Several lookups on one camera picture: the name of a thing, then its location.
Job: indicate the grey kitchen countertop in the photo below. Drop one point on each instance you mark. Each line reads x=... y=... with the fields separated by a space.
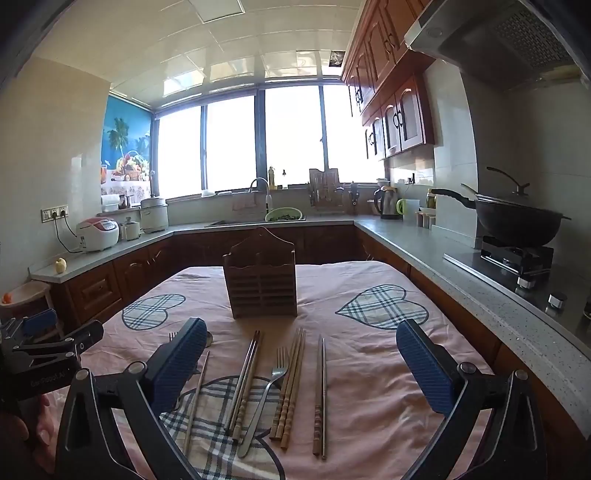
x=415 y=244

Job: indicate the dish rack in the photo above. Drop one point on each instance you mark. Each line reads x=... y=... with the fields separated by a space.
x=325 y=189

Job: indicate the kitchen sink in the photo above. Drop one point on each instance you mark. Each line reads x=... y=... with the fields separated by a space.
x=231 y=223

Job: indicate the metal spoon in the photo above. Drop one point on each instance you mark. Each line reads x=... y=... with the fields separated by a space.
x=197 y=401

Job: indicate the steel range hood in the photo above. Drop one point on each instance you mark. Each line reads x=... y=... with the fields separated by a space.
x=503 y=37

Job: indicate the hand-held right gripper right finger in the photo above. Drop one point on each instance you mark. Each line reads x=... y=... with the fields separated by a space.
x=427 y=369

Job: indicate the green colander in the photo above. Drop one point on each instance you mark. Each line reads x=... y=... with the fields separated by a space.
x=283 y=214

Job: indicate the wall socket strip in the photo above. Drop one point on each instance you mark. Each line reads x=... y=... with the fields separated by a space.
x=54 y=213

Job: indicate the ceiling light panel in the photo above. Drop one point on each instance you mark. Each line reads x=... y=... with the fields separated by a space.
x=214 y=10

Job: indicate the steel electric kettle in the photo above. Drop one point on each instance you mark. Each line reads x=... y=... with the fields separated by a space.
x=387 y=203

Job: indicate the glass wok lid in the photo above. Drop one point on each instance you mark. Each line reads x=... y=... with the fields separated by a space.
x=512 y=198

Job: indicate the steel fork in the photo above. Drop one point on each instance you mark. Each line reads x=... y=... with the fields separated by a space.
x=263 y=406

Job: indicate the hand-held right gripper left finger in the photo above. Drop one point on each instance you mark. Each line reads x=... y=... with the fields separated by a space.
x=178 y=369

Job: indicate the white red rice cooker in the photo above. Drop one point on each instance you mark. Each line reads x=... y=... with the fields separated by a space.
x=98 y=233

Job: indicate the hanging dark kitchen tools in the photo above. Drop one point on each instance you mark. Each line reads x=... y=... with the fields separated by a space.
x=354 y=194

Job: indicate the wooden utensil holder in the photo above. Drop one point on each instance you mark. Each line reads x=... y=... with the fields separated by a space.
x=258 y=286

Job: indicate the dark patterned wooden chopstick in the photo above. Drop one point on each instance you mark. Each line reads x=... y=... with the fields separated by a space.
x=317 y=415

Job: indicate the light wooden chopstick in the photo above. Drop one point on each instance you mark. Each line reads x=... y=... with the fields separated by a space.
x=282 y=392
x=287 y=392
x=292 y=392
x=298 y=378

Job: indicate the black gas stove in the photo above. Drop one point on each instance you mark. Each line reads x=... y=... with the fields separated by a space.
x=517 y=258

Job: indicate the small white pot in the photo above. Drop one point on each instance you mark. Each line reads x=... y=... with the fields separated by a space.
x=129 y=230

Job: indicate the black wok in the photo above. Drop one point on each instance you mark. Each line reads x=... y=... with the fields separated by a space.
x=517 y=226

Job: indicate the seasoning jar set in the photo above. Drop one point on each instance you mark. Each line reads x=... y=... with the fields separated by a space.
x=427 y=219

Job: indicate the wooden wall cabinets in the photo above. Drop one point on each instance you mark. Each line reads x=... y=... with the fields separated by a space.
x=392 y=69

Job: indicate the clear plastic jug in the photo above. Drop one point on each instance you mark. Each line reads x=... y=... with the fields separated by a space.
x=413 y=210

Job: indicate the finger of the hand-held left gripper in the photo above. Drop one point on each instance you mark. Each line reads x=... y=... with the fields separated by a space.
x=69 y=345
x=40 y=322

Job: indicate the white electric cooker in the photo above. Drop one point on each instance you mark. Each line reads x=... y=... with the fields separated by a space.
x=153 y=214

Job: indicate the chrome faucet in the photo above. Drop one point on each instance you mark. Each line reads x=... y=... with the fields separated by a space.
x=265 y=194

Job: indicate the tropical fruit wall poster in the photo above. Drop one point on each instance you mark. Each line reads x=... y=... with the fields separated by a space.
x=127 y=138

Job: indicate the pink plaid-heart tablecloth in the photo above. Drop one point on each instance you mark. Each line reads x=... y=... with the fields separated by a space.
x=355 y=369

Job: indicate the metal chopstick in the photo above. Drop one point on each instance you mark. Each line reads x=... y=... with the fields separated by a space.
x=247 y=387
x=240 y=383
x=324 y=397

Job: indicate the pale plastic stool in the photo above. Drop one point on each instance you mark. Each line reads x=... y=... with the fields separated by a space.
x=30 y=300

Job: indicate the large kitchen window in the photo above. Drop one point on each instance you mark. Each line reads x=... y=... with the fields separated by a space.
x=231 y=143

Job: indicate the glass pickle jar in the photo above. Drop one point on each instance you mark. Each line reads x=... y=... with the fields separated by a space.
x=431 y=199

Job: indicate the yellow bottle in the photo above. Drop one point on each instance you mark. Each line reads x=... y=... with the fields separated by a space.
x=272 y=180

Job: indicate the person's left hand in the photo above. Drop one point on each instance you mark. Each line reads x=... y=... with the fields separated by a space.
x=23 y=431

